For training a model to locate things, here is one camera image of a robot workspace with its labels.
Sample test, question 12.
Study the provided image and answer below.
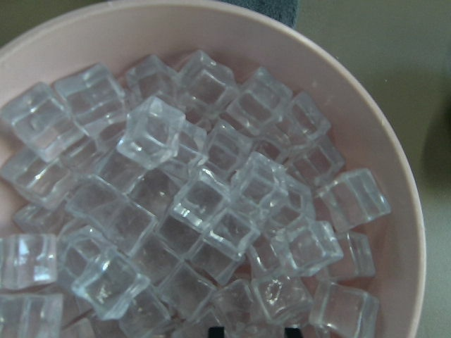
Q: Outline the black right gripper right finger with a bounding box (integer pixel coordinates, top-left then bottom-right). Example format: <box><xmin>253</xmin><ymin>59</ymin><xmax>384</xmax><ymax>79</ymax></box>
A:
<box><xmin>283</xmin><ymin>327</ymin><xmax>298</xmax><ymax>338</ymax></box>

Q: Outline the pink bowl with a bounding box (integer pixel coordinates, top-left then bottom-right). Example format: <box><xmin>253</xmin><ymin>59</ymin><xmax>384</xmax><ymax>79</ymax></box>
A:
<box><xmin>1</xmin><ymin>1</ymin><xmax>426</xmax><ymax>337</ymax></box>

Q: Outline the pile of clear ice cubes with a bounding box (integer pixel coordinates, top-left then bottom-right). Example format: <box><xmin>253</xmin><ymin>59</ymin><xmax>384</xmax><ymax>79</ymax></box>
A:
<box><xmin>1</xmin><ymin>51</ymin><xmax>390</xmax><ymax>337</ymax></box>

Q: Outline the grey folded cloth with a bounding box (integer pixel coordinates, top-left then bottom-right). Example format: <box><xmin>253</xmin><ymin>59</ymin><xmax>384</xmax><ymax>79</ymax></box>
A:
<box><xmin>228</xmin><ymin>0</ymin><xmax>299</xmax><ymax>28</ymax></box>

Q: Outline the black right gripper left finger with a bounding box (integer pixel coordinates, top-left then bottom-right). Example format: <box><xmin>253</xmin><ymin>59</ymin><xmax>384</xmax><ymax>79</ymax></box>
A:
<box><xmin>208</xmin><ymin>327</ymin><xmax>225</xmax><ymax>338</ymax></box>

